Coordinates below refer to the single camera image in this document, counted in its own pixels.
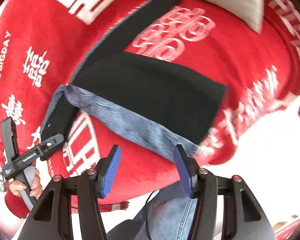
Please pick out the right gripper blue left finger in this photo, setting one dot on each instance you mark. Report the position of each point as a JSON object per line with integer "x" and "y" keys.
{"x": 108, "y": 171}

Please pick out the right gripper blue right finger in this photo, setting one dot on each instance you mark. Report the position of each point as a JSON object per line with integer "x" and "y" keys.
{"x": 183, "y": 165}

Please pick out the black pants with blue trim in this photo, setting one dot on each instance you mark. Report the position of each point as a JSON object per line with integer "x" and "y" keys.
{"x": 153, "y": 103}

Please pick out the person legs in jeans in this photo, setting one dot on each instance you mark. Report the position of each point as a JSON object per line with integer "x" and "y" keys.
{"x": 167, "y": 216}

